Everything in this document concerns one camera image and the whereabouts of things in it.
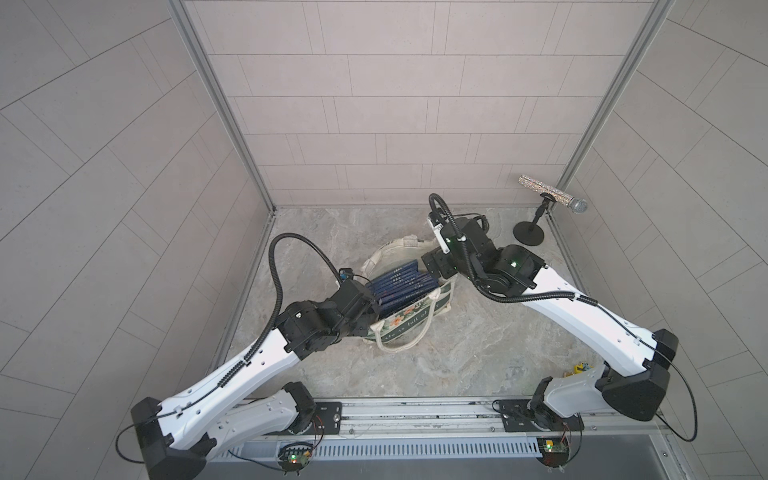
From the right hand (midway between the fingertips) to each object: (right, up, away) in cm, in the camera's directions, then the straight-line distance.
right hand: (439, 246), depth 72 cm
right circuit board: (+26, -47, -4) cm, 54 cm away
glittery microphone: (+42, +12, +15) cm, 46 cm away
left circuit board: (-32, -45, -8) cm, 56 cm away
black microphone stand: (+38, +3, +36) cm, 53 cm away
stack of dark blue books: (-10, -12, +8) cm, 18 cm away
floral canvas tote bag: (-7, -14, +3) cm, 16 cm away
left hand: (-17, -18, 0) cm, 25 cm away
